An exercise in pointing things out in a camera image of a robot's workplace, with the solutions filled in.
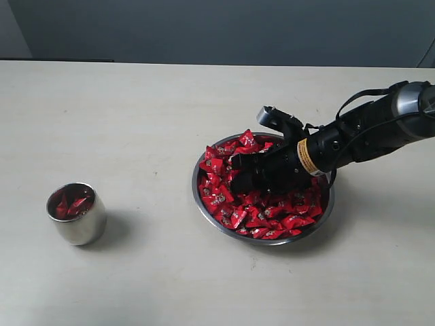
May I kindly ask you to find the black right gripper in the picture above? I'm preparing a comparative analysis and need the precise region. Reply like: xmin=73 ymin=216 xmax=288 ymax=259
xmin=230 ymin=132 xmax=343 ymax=194

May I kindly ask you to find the pile of red candies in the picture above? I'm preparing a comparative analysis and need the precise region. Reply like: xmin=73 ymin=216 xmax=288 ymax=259
xmin=198 ymin=128 xmax=324 ymax=240

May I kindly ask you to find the steel bowl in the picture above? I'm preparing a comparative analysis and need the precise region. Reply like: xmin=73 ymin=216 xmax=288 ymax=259
xmin=191 ymin=132 xmax=336 ymax=246

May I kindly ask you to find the steel cup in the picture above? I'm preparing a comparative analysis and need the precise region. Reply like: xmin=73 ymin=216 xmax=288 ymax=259
xmin=46 ymin=183 xmax=107 ymax=246

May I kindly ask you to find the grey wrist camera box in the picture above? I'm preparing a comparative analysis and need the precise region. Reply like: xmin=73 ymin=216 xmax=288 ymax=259
xmin=256 ymin=106 xmax=306 ymax=140

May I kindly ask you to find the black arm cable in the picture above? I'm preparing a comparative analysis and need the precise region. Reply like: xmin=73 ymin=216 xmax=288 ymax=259
xmin=304 ymin=81 xmax=435 ymax=186

